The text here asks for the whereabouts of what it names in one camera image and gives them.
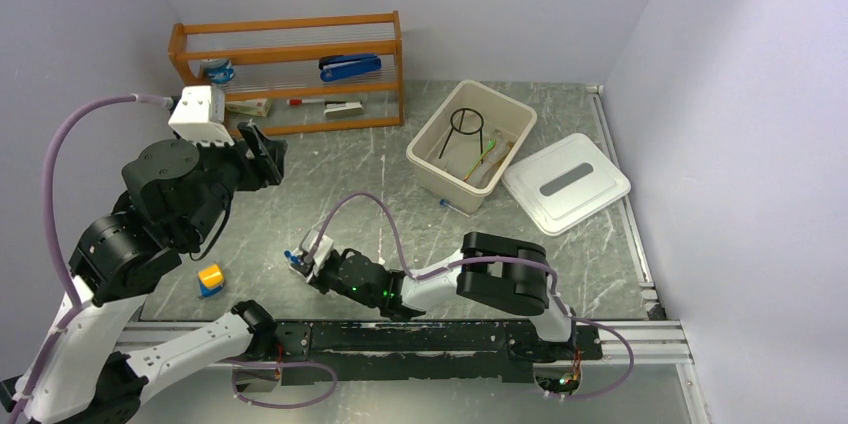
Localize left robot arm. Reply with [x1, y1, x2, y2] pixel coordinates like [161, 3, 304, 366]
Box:
[1, 122, 287, 423]

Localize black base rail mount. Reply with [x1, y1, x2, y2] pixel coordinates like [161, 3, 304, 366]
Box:
[238, 319, 603, 383]

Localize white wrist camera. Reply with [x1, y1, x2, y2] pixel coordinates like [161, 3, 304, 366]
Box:
[299, 229, 334, 279]
[168, 85, 234, 147]

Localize small white cardboard box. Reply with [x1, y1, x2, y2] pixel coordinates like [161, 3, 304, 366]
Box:
[225, 98, 272, 117]

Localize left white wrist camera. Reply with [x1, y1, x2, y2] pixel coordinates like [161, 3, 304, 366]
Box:
[168, 85, 234, 147]

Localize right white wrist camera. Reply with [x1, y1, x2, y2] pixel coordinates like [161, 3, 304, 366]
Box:
[299, 229, 334, 279]

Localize beige whiteboard eraser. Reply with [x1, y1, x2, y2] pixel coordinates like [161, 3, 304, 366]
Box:
[323, 101, 364, 119]

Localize orange wooden shelf rack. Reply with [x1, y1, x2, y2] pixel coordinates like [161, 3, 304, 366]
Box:
[168, 12, 405, 136]

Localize black wire tripod stand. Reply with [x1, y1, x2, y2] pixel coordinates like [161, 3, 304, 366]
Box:
[438, 107, 485, 159]

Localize red capped marker pen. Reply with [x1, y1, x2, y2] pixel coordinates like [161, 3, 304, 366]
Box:
[287, 98, 327, 106]

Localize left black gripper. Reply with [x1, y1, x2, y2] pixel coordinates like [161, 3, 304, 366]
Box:
[178, 119, 289, 243]

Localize blue capped small tubes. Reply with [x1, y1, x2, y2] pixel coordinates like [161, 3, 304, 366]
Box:
[439, 199, 469, 217]

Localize beige plastic bin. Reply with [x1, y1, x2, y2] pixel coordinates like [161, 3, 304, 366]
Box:
[406, 80, 537, 213]

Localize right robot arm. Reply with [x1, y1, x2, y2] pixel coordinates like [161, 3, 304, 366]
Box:
[287, 231, 578, 363]

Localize yellow blue small block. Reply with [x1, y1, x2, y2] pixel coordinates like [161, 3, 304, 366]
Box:
[196, 264, 225, 298]

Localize white plastic bin lid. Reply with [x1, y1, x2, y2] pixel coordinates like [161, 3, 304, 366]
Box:
[501, 133, 631, 237]

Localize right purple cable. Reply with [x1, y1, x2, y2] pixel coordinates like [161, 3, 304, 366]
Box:
[311, 192, 636, 402]

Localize blue stapler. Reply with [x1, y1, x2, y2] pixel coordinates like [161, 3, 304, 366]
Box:
[318, 53, 382, 83]

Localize white test tube rack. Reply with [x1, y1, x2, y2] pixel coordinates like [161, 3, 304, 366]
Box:
[283, 249, 312, 275]

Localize blue white tape roll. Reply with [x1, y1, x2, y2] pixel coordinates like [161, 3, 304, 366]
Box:
[199, 58, 235, 85]

